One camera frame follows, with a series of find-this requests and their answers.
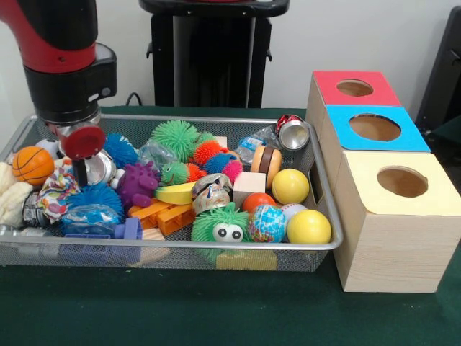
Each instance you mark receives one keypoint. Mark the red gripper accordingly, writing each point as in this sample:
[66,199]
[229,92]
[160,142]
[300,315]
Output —
[84,142]

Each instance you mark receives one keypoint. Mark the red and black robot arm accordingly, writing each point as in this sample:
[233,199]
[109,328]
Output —
[57,54]

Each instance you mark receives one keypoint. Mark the wooden box with three holes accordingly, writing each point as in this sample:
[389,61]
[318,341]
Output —
[396,252]

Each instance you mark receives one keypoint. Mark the orange toy basketball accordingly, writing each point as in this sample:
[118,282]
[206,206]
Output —
[32,166]

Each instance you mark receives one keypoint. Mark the purple spiky rubber toy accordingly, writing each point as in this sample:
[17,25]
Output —
[138,184]

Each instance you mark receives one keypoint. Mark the plain wooden cube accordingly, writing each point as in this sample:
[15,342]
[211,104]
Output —
[248,184]

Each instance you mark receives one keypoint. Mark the plain orange ball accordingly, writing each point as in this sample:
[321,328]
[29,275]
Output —
[258,201]

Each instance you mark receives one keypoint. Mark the toy hamburger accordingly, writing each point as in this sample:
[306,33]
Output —
[266,161]

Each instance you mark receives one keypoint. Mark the dark green tablecloth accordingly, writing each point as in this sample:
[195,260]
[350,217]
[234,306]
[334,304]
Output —
[452,131]
[216,310]

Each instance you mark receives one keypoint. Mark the globe print ball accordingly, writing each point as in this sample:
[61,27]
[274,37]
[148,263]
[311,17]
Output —
[267,223]

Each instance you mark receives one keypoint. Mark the yellow ball with seam lines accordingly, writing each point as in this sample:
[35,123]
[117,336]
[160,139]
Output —
[290,186]

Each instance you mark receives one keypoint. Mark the white toy baseball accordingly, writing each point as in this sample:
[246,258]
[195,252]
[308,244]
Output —
[293,209]

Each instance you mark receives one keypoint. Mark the crushed red drink can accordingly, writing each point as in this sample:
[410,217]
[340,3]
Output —
[293,131]

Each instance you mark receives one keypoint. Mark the plain yellow ball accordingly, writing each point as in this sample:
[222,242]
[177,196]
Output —
[309,226]

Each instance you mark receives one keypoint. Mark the black upright panel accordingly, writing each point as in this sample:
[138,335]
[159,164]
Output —
[444,79]

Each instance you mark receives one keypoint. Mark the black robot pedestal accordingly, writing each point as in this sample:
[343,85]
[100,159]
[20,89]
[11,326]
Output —
[216,54]

